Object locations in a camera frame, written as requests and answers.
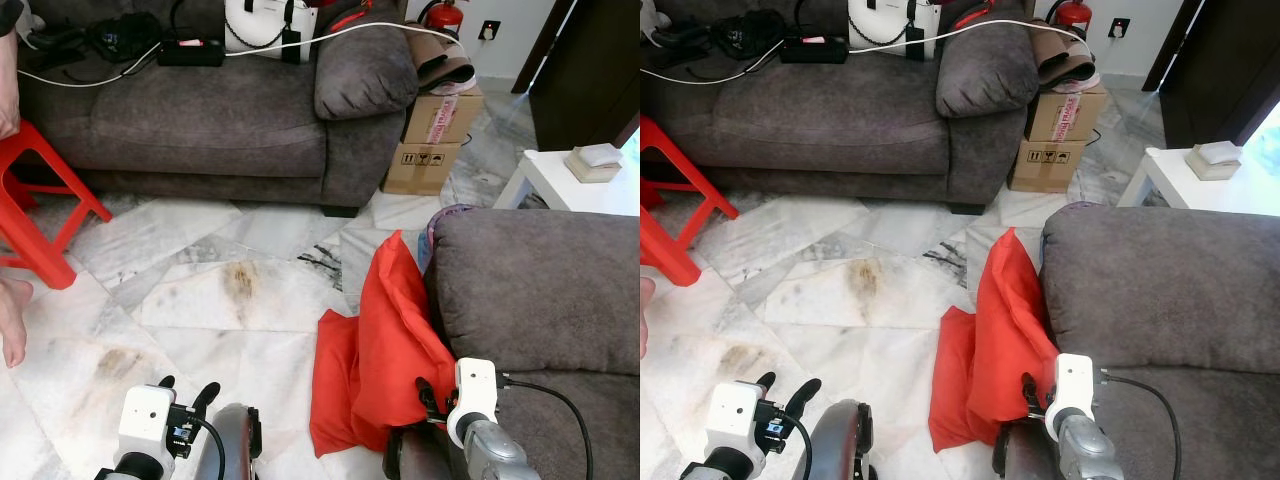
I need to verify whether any red pillow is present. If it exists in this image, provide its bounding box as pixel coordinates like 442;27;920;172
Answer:
309;230;463;460
928;227;1063;453

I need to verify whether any dark grey fabric sofa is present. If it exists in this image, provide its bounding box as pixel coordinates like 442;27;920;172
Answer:
1038;204;1280;480
427;208;641;480

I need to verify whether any grey-brown fabric sofa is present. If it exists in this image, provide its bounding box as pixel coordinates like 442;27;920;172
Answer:
17;0;420;219
640;0;1041;216

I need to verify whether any person bare foot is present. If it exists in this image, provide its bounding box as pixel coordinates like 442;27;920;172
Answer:
0;277;35;370
640;277;657;362

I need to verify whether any purple cloth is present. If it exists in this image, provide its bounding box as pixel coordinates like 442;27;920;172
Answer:
424;204;478;273

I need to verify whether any red plastic stool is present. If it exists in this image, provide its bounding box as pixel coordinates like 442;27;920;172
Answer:
0;119;114;292
640;114;740;289

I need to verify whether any cardboard box with black symbols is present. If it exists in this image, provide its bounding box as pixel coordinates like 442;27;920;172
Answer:
1007;137;1089;194
381;139;464;197

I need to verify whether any white side table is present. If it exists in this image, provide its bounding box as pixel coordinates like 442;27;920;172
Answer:
1116;146;1280;215
492;149;641;217

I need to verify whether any cardboard box with red tape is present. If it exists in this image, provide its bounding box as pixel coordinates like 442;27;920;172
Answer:
402;84;486;147
1025;82;1111;144

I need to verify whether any beige box with white lid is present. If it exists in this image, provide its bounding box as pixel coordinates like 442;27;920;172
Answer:
1186;140;1245;182
564;142;627;187

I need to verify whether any brown folded cloth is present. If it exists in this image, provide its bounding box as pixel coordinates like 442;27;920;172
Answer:
1030;21;1101;93
404;24;477;95

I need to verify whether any black power strip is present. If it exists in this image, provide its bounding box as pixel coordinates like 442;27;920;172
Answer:
780;35;850;65
157;37;226;69

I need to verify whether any black bag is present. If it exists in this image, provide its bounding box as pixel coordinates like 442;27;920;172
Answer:
87;11;162;63
710;9;786;59

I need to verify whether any dark wooden door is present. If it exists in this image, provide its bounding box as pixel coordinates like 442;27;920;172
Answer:
514;0;641;153
1141;0;1280;150

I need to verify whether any red fire extinguisher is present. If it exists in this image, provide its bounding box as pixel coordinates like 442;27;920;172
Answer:
1044;0;1093;38
417;0;467;40

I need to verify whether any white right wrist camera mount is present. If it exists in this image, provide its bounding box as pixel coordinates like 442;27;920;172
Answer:
446;357;499;447
1044;352;1097;442

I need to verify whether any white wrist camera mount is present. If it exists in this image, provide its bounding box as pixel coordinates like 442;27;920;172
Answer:
446;357;499;447
1044;352;1097;442
117;384;180;462
705;381;768;458

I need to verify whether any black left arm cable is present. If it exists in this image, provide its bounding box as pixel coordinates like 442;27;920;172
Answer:
194;417;228;480
789;414;815;480

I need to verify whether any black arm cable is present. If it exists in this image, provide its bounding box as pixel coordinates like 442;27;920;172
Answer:
789;414;815;480
499;374;595;480
1099;371;1184;480
194;417;228;480

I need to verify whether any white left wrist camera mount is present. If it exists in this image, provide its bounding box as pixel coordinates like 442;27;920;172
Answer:
705;381;768;458
117;384;180;462

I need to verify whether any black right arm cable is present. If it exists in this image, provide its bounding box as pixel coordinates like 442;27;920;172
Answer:
1099;371;1184;480
499;374;595;480

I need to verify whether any white cable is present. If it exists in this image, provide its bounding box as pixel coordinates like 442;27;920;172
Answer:
640;19;1086;86
17;21;463;90

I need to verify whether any black device with cables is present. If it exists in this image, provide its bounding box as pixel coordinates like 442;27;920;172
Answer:
22;24;89;73
650;22;713;67

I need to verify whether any white handbag with black strap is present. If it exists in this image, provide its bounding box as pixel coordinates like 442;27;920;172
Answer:
848;0;942;61
223;0;320;65

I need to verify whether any red strap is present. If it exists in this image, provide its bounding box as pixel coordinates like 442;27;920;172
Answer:
952;0;999;31
328;0;377;33

